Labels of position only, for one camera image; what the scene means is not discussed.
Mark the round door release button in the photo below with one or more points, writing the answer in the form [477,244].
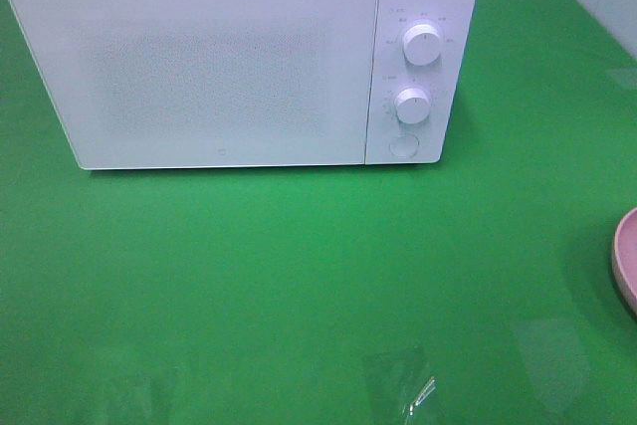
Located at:
[404,145]

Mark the pink plate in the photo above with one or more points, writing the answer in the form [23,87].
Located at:
[623,258]

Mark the white microwave door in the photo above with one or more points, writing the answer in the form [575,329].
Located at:
[200,83]

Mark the lower white dial knob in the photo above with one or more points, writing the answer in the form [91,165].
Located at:
[412,106]

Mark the white dial knob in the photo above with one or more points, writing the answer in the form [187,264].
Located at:
[412,106]
[422,43]

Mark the upper white dial knob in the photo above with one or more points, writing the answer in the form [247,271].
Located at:
[422,43]

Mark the clear plastic film scrap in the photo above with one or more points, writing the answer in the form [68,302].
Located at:
[401,387]

